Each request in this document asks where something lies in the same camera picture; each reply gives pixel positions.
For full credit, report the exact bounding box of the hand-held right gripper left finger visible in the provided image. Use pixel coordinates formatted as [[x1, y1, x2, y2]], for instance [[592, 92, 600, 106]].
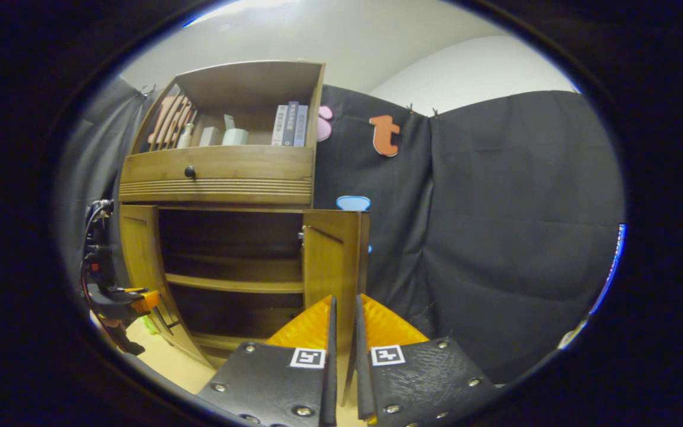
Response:
[[196, 295, 338, 427]]

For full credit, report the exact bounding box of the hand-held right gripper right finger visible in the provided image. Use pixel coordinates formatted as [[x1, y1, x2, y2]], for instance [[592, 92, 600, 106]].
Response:
[[355, 294, 502, 426]]

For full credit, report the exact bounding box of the wooden cabinet door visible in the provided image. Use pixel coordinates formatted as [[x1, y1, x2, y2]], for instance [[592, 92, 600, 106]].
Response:
[[301, 209, 372, 407], [118, 205, 215, 368]]

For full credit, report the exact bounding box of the wooden double-door shoe cabinet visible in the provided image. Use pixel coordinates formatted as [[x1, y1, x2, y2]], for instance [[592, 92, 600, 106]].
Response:
[[117, 60, 372, 407]]

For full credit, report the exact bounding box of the wooden inner shelf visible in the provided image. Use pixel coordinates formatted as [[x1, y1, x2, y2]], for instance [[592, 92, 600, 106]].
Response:
[[165, 273, 305, 294]]

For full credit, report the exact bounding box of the wooden drawer front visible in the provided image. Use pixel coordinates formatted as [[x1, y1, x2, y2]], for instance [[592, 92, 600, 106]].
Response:
[[118, 145, 315, 206]]

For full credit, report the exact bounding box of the black backdrop cloth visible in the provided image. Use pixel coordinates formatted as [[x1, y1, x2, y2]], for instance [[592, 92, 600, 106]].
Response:
[[57, 77, 627, 383]]

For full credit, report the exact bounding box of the light blue book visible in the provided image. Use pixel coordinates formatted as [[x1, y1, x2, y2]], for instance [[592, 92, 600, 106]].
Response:
[[293, 105, 309, 147]]

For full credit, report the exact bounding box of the black door handle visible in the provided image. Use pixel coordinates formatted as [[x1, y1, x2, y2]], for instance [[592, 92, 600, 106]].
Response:
[[151, 304, 175, 336]]

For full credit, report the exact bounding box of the black cable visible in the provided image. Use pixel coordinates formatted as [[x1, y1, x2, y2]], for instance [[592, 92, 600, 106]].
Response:
[[84, 200, 114, 250]]

